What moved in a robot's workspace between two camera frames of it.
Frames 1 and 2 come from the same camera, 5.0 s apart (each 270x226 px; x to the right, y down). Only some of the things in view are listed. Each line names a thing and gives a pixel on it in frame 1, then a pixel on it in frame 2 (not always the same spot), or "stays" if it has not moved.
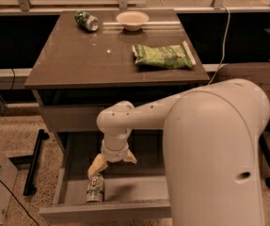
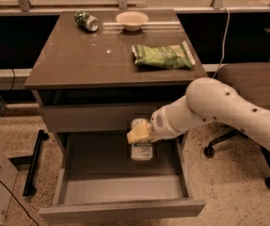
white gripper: [115, 154] to [158, 126]
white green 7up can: [95, 190] to [142, 152]
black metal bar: [29, 187] stays
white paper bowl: [133, 20] stays
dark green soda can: [87, 21] stays
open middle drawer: [135, 193] stays
